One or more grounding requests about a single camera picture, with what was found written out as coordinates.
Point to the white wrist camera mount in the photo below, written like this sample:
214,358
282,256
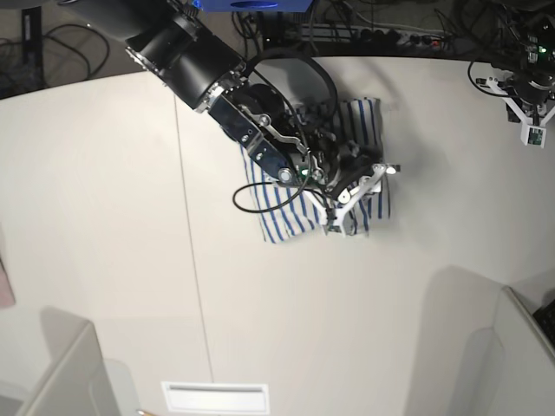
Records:
358,205
533,121

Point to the blue white striped T-shirt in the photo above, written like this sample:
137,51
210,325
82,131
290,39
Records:
358,120

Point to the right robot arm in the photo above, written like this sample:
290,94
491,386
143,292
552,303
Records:
296,153

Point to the black keyboard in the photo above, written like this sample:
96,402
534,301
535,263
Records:
545,318

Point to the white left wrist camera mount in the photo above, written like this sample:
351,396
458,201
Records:
533,121

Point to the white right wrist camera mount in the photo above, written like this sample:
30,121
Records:
358,205

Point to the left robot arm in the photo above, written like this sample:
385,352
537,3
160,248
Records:
528,50

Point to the white table slot plate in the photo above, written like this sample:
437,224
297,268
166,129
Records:
217,399

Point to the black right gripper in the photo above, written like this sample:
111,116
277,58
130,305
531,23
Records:
339,161

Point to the blue box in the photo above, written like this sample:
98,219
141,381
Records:
252,5

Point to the white power strip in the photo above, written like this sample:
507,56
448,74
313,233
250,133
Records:
335,33

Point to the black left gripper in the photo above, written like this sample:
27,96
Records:
531,90

